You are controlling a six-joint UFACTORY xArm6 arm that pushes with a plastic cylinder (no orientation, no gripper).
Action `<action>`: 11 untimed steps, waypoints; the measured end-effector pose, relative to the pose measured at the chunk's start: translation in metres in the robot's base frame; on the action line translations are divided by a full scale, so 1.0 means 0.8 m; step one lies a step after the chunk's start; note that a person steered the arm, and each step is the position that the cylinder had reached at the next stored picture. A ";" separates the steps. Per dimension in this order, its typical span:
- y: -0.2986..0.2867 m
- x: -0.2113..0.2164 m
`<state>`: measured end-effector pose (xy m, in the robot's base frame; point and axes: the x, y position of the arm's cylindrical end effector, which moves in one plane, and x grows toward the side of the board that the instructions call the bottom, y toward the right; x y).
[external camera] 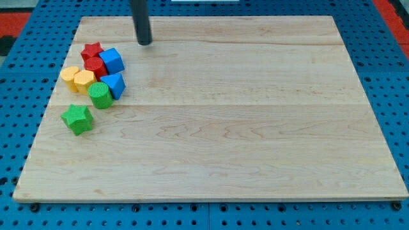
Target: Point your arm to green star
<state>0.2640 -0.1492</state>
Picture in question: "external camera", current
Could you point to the black cylindrical robot arm stick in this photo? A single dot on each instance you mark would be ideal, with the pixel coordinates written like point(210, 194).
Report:
point(140, 16)

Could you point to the green star block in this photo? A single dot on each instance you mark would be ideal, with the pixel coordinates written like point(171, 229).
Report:
point(78, 119)

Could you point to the red star block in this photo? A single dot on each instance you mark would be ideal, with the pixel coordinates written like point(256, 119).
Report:
point(91, 51)

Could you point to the wooden board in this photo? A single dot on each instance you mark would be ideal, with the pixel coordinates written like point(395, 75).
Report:
point(217, 109)

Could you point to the blue triangle block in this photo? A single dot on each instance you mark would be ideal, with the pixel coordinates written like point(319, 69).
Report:
point(115, 83)

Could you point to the green cylinder block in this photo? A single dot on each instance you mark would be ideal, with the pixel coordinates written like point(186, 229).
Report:
point(100, 95)

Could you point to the blue cube block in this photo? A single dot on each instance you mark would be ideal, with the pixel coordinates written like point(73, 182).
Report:
point(112, 60)

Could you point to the red cylinder block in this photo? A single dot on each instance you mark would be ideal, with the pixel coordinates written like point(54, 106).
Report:
point(97, 66)

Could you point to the yellow hexagon block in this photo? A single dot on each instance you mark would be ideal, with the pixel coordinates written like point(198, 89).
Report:
point(83, 80)

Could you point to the yellow cylinder block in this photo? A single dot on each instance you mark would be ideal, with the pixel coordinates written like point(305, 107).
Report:
point(67, 75)

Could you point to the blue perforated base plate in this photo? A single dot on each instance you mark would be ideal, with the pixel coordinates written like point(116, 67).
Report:
point(30, 72)

